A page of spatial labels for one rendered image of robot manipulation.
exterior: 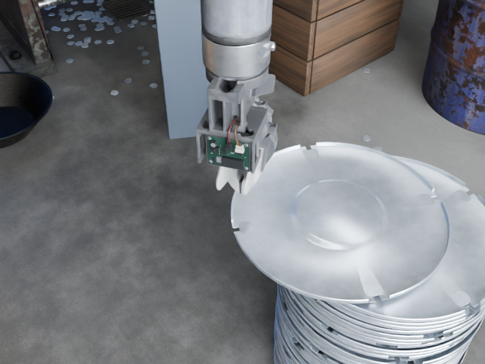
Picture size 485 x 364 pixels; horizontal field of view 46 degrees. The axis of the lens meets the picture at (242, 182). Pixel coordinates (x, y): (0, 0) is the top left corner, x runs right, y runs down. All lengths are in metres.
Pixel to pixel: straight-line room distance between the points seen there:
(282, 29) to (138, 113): 0.43
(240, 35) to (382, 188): 0.34
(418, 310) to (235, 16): 0.39
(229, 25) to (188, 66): 0.74
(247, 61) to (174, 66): 0.72
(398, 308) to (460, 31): 0.89
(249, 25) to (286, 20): 0.94
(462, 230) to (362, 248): 0.14
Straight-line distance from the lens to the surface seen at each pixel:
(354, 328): 0.73
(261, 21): 0.60
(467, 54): 1.47
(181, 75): 1.34
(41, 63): 1.76
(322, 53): 1.55
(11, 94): 1.66
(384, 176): 0.85
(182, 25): 1.28
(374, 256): 0.74
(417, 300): 0.73
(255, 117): 0.68
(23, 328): 1.14
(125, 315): 1.10
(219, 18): 0.59
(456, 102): 1.54
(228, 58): 0.61
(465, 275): 0.77
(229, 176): 0.78
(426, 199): 0.83
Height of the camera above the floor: 0.90
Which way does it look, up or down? 43 degrees down
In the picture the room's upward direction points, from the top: straight up
